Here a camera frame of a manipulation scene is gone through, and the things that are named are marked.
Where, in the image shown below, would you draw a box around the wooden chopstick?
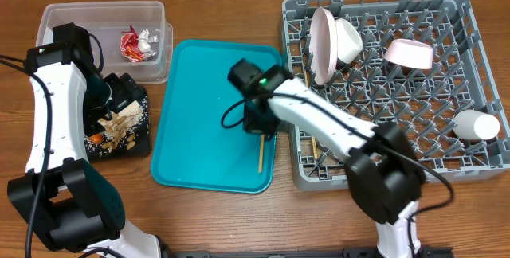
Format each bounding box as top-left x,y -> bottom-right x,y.
304,71 -> 318,161
258,135 -> 265,174

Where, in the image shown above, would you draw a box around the orange carrot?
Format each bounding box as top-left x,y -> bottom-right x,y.
89,133 -> 104,144

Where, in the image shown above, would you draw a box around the red snack wrapper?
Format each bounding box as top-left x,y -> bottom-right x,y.
120,25 -> 159,63

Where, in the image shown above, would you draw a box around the white plate with peanuts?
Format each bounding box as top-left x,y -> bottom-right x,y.
308,7 -> 338,85

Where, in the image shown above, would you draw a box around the white small bowl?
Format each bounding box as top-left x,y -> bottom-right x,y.
335,18 -> 363,65

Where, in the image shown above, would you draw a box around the pink shallow bowl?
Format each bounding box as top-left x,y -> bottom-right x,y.
383,39 -> 434,70

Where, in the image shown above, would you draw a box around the white paper cup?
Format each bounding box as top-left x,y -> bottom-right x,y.
453,110 -> 500,140

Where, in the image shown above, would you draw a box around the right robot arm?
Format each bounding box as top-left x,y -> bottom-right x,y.
228,59 -> 426,257

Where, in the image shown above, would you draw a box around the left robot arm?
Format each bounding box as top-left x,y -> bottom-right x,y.
1,23 -> 171,257

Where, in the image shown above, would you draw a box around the grey dishwasher rack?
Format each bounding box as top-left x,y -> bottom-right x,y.
281,0 -> 509,182

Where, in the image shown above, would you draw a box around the spilled rice and peanuts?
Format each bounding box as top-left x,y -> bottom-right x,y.
84,101 -> 149,158

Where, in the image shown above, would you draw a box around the black plastic tray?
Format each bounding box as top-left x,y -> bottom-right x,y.
84,88 -> 151,162

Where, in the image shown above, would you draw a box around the clear plastic bin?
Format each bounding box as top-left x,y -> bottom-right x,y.
36,1 -> 173,84

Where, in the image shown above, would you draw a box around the teal plastic tray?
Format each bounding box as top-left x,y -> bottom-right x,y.
151,39 -> 282,194

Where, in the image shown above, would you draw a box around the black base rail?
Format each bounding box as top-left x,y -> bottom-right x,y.
175,246 -> 454,258

